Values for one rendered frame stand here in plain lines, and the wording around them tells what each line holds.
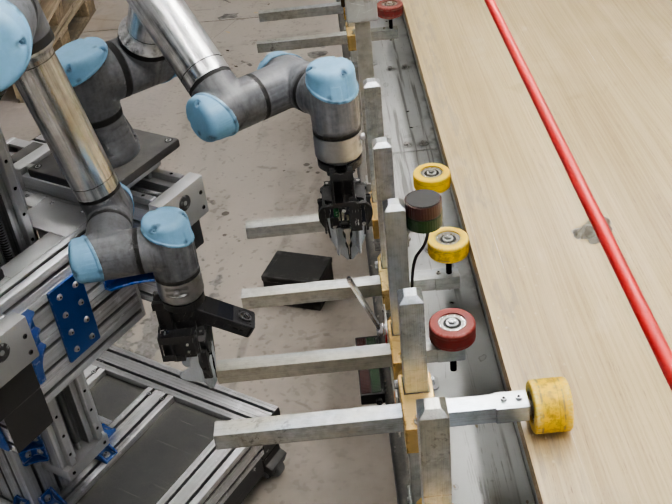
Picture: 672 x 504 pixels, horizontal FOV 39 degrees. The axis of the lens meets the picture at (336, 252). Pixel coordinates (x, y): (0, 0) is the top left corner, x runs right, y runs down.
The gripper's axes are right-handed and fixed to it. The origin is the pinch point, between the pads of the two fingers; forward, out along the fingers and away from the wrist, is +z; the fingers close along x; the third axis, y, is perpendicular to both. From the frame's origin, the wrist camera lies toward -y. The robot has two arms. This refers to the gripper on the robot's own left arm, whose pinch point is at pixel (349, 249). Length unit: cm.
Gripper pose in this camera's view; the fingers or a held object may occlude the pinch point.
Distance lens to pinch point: 161.5
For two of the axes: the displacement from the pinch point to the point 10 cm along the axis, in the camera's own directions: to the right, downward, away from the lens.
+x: 9.9, -1.0, -0.2
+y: 0.4, 5.8, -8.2
